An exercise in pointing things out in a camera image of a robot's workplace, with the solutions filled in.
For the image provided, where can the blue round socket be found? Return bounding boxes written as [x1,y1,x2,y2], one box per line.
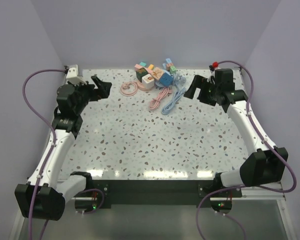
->
[154,80,165,88]

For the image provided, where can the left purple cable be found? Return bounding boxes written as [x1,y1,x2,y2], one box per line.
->
[22,68,106,240]

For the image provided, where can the pink round socket cord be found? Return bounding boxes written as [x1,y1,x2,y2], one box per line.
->
[119,80,140,97]

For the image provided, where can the yellow cube plug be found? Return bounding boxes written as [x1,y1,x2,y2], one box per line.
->
[148,64,154,71]

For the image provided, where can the purple cable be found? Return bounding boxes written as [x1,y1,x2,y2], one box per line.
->
[22,68,106,240]
[195,60,298,240]

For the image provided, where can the blue coiled strip cord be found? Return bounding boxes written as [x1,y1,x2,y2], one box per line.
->
[160,74,187,116]

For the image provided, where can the right wrist camera red cap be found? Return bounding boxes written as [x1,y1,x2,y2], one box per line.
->
[209,61,220,73]

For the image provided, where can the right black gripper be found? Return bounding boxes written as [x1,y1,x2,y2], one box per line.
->
[183,75,220,107]

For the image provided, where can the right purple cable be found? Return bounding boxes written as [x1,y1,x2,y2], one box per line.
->
[195,60,298,240]

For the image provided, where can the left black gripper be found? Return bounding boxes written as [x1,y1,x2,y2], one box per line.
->
[70,75,112,114]

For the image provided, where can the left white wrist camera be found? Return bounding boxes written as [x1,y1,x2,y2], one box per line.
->
[65,64,86,86]

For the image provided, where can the pink strip cord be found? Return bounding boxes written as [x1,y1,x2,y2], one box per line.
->
[148,87,173,112]

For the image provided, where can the orange cube plug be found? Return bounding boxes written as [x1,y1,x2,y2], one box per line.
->
[165,62,174,71]

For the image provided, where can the pink power strip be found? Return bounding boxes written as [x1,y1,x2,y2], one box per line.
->
[134,64,147,72]

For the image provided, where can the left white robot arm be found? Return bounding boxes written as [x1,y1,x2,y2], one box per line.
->
[14,75,112,221]

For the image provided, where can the white cube plug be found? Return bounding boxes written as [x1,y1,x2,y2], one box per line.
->
[142,73,155,85]

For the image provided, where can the dark green cube plug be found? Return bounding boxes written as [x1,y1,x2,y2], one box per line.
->
[135,67,148,82]

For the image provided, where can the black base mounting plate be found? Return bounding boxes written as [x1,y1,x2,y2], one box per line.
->
[64,179,243,210]

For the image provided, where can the blue power strip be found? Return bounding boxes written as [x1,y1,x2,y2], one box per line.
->
[159,63,186,87]

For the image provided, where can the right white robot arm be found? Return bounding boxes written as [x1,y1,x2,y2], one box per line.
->
[184,68,289,197]

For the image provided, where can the pink patterned cube plug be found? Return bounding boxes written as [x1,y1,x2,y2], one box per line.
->
[151,67,165,81]

